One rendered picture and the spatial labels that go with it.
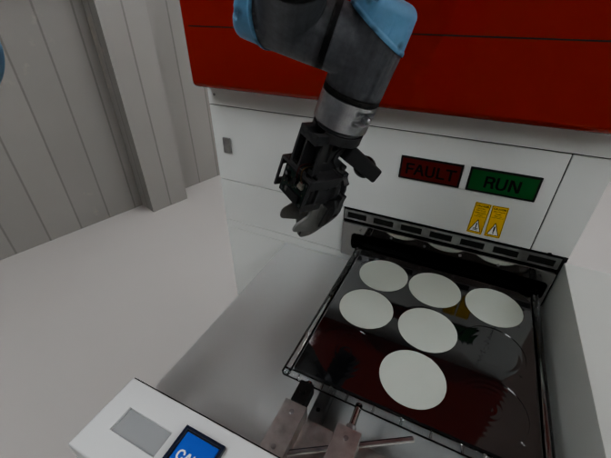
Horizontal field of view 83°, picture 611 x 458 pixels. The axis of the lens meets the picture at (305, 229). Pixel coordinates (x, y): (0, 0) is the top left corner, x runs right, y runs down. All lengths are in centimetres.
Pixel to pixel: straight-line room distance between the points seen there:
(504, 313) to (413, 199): 28
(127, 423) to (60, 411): 134
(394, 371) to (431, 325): 12
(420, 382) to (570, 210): 41
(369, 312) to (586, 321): 34
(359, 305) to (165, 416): 37
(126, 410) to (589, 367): 61
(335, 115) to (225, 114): 49
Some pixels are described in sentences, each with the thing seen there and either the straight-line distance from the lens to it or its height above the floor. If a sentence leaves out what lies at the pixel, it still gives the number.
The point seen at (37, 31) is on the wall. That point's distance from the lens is 269.
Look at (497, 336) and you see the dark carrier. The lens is 71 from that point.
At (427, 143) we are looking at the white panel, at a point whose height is 115.
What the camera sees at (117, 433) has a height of 96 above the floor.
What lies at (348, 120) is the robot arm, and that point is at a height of 126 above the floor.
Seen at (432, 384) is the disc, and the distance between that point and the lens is 60.
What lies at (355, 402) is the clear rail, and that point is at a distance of 56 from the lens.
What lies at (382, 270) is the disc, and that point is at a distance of 77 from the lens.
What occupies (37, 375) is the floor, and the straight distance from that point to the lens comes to 204.
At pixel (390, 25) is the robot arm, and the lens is 42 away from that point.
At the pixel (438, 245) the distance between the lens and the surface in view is 80.
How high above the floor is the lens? 138
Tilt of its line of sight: 34 degrees down
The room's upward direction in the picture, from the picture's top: straight up
